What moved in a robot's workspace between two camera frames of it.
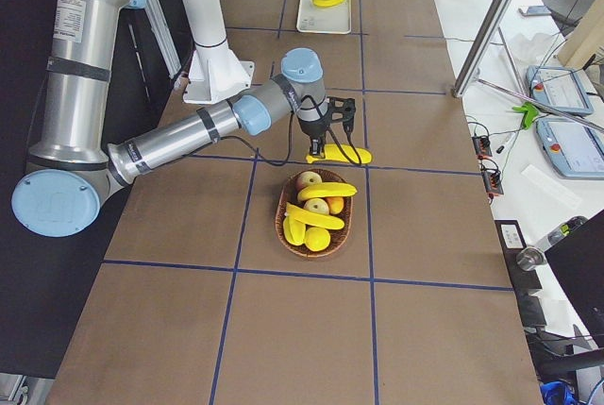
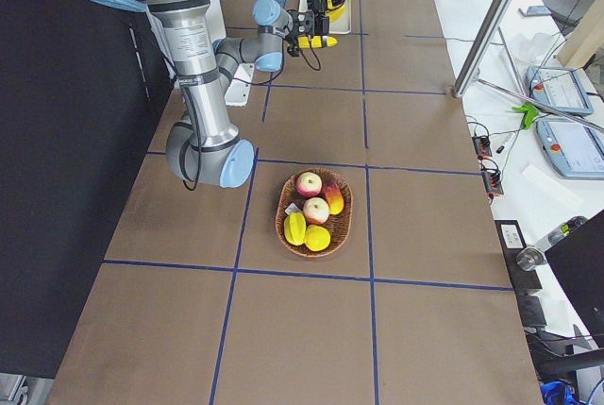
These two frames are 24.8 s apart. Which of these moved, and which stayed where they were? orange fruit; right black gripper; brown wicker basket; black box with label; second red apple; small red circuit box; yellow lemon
Moved: right black gripper
Stayed: second red apple; yellow lemon; small red circuit box; orange fruit; brown wicker basket; black box with label
